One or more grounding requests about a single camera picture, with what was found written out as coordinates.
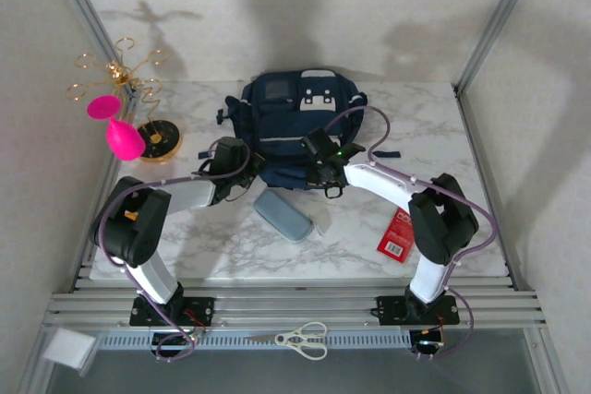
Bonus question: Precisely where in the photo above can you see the white handled scissors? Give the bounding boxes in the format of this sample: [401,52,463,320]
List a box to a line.
[247,321,330,361]

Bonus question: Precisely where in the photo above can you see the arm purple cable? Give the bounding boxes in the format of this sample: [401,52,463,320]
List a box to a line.
[94,137,253,362]
[322,105,500,361]

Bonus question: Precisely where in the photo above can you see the black control board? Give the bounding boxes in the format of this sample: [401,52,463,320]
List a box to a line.
[409,328,447,354]

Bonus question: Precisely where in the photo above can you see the pink plastic goblet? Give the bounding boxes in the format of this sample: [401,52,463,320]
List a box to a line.
[86,94,149,163]

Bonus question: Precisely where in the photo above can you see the red retail package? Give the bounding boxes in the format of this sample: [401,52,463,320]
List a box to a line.
[376,208,415,263]

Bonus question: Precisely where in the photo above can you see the white paper pad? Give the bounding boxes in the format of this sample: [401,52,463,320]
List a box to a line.
[40,327,99,377]

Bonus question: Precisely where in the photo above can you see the aluminium rail frame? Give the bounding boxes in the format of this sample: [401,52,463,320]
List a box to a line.
[43,276,549,333]

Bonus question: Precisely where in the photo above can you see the gold wire glass stand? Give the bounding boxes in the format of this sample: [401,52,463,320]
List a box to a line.
[66,37,185,164]

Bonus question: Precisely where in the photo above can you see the grey-blue pencil case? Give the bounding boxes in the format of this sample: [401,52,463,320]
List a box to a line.
[252,188,316,245]

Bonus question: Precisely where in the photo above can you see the navy blue backpack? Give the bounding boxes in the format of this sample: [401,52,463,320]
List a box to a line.
[199,68,401,193]

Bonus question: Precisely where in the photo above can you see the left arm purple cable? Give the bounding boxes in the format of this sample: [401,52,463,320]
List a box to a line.
[94,137,253,362]

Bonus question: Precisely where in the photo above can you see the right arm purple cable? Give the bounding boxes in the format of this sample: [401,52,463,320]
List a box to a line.
[322,105,500,361]

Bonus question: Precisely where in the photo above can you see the grey slotted cable duct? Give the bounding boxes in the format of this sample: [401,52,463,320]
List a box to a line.
[99,330,413,352]

